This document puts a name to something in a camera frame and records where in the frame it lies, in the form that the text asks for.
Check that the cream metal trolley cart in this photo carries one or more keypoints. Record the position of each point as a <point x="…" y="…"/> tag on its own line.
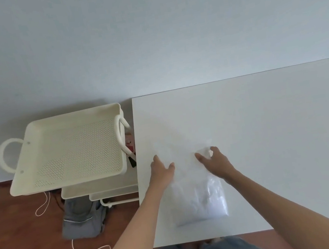
<point x="72" y="149"/>

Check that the clear plastic bag white filling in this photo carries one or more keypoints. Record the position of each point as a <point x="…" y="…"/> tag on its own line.
<point x="198" y="197"/>

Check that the person's right hand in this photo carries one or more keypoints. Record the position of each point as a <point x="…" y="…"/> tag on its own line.
<point x="220" y="165"/>

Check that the person's left hand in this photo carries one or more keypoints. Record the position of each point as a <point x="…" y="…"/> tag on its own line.
<point x="160" y="175"/>

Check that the person's right forearm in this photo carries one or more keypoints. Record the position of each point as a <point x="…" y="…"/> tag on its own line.
<point x="288" y="212"/>

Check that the person's left thumb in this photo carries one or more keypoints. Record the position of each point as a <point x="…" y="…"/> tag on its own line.
<point x="170" y="167"/>

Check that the grey fabric bag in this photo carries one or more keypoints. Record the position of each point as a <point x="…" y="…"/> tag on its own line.
<point x="81" y="216"/>

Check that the person's left forearm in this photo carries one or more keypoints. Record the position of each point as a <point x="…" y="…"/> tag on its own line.
<point x="131" y="235"/>

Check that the black flat item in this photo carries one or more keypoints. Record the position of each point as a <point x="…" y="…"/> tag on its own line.
<point x="133" y="162"/>

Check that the red and white packet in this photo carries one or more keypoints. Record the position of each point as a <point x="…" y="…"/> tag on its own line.
<point x="129" y="142"/>

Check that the person's right thumb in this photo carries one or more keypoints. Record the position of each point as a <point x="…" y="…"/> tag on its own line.
<point x="202" y="158"/>

